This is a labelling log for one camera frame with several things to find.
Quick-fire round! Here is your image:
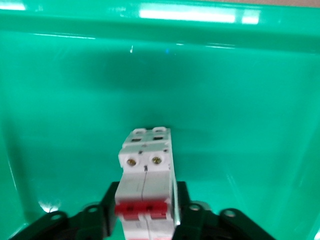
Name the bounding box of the brown table cover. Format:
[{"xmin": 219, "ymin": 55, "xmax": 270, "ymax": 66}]
[{"xmin": 271, "ymin": 0, "xmax": 320, "ymax": 6}]

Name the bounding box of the green plastic tray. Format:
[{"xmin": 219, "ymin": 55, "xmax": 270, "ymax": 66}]
[{"xmin": 0, "ymin": 0, "xmax": 320, "ymax": 240}]

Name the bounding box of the white red circuit breaker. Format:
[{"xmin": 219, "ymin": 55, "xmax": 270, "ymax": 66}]
[{"xmin": 114, "ymin": 126, "xmax": 181, "ymax": 240}]

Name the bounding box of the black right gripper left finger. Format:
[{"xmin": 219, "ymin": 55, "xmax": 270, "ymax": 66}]
[{"xmin": 7, "ymin": 181, "xmax": 121, "ymax": 240}]

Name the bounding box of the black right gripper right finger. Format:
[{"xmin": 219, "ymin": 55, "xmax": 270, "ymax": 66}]
[{"xmin": 171, "ymin": 181, "xmax": 284, "ymax": 240}]

